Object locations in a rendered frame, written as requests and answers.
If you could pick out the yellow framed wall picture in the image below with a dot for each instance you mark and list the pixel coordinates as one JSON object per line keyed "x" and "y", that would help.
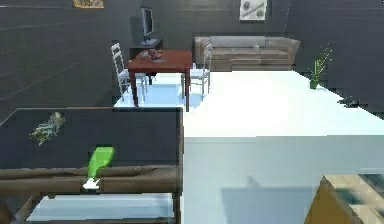
{"x": 88, "y": 3}

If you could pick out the dark television stand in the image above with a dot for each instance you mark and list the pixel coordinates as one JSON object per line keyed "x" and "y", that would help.
{"x": 146, "y": 48}

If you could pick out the grey green leafy plant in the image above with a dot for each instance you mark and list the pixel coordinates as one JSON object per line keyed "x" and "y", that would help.
{"x": 47, "y": 128}

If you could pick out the white slatted chair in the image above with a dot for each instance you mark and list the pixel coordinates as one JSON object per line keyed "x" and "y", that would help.
{"x": 202, "y": 71}
{"x": 121, "y": 71}

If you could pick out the green spray bottle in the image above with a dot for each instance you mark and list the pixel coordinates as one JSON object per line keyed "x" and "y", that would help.
{"x": 99, "y": 160}

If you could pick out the dark top wooden table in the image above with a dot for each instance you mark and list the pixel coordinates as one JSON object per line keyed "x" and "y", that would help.
{"x": 100, "y": 140}

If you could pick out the red wooden dining table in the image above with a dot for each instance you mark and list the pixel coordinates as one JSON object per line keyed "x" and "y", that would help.
{"x": 166, "y": 61}

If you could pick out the dark red bowl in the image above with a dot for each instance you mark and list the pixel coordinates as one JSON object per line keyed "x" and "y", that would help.
{"x": 154, "y": 53}

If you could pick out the white framed wall picture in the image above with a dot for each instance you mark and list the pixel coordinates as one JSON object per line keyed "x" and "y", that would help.
{"x": 253, "y": 9}

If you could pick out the grey dish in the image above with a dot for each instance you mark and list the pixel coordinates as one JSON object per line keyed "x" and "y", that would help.
{"x": 144, "y": 55}

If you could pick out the grey sofa cushion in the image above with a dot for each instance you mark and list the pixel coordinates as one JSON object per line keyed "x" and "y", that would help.
{"x": 236, "y": 41}

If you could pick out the green potted house plant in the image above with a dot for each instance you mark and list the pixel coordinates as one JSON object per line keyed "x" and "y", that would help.
{"x": 319, "y": 66}

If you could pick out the brown sofa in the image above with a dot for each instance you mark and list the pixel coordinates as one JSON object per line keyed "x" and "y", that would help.
{"x": 250, "y": 55}

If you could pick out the black television set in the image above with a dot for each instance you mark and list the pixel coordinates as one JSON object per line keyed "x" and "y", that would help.
{"x": 146, "y": 23}

